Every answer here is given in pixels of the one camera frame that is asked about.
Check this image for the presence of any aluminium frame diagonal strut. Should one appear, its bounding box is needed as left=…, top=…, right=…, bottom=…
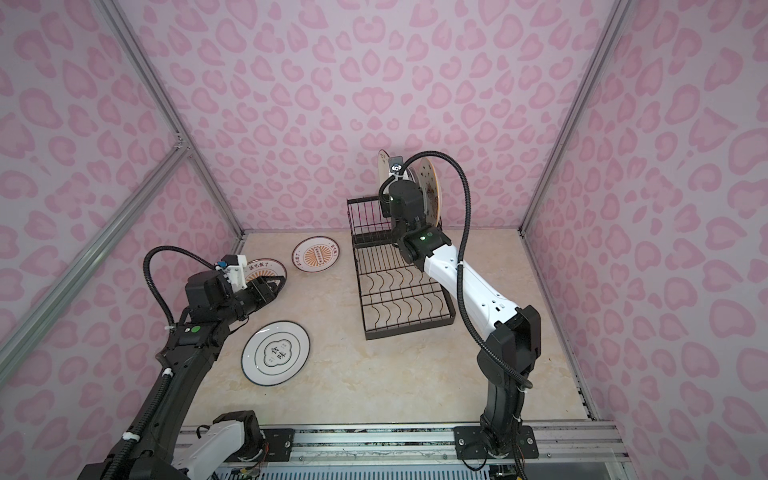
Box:
left=1, top=141, right=188, bottom=385

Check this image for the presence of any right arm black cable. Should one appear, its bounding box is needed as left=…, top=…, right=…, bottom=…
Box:
left=377, top=150, right=535, bottom=391

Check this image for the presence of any black wire dish rack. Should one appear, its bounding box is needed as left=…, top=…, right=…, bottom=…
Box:
left=347, top=196, right=456, bottom=340

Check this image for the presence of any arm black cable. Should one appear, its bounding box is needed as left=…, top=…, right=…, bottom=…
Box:
left=142, top=245, right=217, bottom=331
left=377, top=150, right=535, bottom=391

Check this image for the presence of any cream plum blossom plate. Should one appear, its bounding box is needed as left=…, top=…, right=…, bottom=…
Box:
left=377, top=149, right=395, bottom=202

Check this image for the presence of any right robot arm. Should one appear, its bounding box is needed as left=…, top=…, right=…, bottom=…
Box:
left=382, top=180, right=541, bottom=461

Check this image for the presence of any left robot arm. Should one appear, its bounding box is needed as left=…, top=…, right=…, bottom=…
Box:
left=79, top=270, right=286, bottom=479

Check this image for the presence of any large orange sunburst plate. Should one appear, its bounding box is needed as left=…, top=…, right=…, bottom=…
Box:
left=245, top=258, right=287, bottom=282

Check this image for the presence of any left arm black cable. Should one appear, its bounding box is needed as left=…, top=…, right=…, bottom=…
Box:
left=142, top=245, right=217, bottom=331

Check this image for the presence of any white star cat plate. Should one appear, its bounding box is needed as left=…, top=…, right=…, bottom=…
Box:
left=417, top=157, right=441, bottom=227

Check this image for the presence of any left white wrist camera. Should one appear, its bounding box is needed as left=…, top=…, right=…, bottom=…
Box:
left=216, top=254, right=247, bottom=293

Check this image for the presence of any white plate black cloud outline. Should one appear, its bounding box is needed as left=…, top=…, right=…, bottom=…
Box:
left=241, top=320, right=311, bottom=387

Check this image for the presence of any small orange sunburst plate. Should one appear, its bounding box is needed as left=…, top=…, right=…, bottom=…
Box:
left=291, top=236, right=340, bottom=273

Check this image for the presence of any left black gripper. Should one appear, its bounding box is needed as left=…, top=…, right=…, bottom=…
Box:
left=217, top=274, right=284, bottom=327

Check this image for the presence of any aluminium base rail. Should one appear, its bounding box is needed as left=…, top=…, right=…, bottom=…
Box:
left=212, top=420, right=638, bottom=479

